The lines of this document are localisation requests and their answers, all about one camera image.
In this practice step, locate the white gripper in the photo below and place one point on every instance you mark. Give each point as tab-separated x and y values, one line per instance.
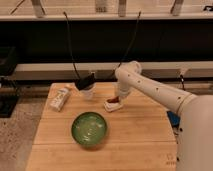
121	94

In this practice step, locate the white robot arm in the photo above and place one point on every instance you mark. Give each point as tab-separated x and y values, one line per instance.
195	138

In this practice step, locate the clear plastic cup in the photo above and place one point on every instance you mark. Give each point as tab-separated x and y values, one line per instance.
88	92

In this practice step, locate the green bowl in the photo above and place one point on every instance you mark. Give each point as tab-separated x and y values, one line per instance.
89	129

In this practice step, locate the blue connector box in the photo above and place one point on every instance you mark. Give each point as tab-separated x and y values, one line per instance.
173	118

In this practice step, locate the white carton box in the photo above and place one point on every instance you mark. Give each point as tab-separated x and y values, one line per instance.
60	98

